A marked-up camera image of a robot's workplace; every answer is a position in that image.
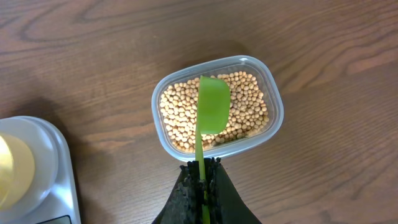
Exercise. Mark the green plastic measuring scoop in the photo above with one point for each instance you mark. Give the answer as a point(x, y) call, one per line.
point(212, 114)

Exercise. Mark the white digital kitchen scale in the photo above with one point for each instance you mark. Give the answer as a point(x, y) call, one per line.
point(52, 197)

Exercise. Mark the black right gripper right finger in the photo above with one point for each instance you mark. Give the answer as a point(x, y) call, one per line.
point(224, 203)

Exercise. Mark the pile of soybeans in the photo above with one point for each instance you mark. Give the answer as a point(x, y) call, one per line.
point(247, 111)

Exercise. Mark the yellow plastic bowl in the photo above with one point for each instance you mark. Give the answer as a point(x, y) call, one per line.
point(17, 170)

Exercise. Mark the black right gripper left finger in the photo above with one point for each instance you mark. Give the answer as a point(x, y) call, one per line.
point(183, 205)

